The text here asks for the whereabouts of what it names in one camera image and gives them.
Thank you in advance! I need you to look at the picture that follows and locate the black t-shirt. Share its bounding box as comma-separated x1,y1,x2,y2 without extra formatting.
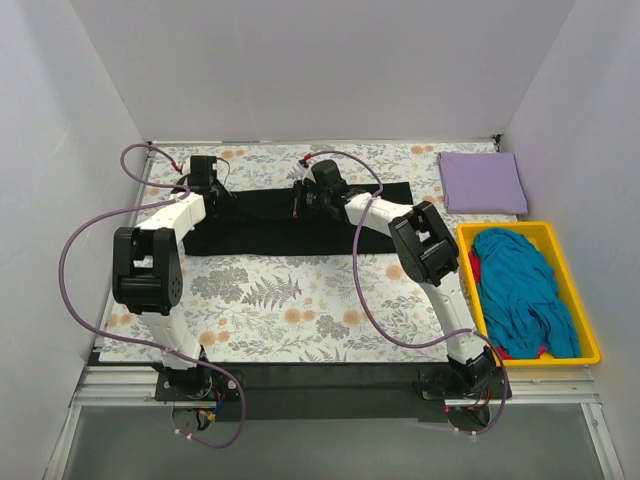
182,182,415,257

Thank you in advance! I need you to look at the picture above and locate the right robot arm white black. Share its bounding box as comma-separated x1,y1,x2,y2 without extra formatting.
293,154,496,398

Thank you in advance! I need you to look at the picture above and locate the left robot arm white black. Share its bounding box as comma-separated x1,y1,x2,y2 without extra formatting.
112,155,232,400

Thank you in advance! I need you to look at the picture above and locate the folded purple t-shirt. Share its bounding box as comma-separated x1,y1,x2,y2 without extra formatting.
438,152,528,215

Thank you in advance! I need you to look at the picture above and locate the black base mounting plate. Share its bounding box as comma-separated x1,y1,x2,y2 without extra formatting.
152,362,511,423

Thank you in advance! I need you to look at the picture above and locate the yellow plastic bin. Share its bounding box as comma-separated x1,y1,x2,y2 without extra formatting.
455,220,601,369

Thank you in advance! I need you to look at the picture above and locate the teal t-shirt in bin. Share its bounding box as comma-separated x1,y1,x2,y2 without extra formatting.
472,228,582,360

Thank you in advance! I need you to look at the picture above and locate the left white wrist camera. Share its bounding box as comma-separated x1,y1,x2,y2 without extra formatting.
180,155,219,189

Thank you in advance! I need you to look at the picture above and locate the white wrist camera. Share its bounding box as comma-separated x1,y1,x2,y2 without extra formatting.
299,158,325,187
180,155,219,189

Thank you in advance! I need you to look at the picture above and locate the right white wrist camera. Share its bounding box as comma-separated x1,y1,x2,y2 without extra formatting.
299,158,325,187

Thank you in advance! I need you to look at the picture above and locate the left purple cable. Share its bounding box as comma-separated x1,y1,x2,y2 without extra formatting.
57,143,247,449

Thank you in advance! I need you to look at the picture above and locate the purple cable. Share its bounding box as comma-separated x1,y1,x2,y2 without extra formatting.
57,143,247,449
298,150,512,437

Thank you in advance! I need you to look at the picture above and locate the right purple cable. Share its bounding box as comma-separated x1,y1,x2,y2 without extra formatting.
298,150,512,437

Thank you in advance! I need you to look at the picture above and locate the aluminium frame rail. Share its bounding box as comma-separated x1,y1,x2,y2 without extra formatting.
71,364,601,407

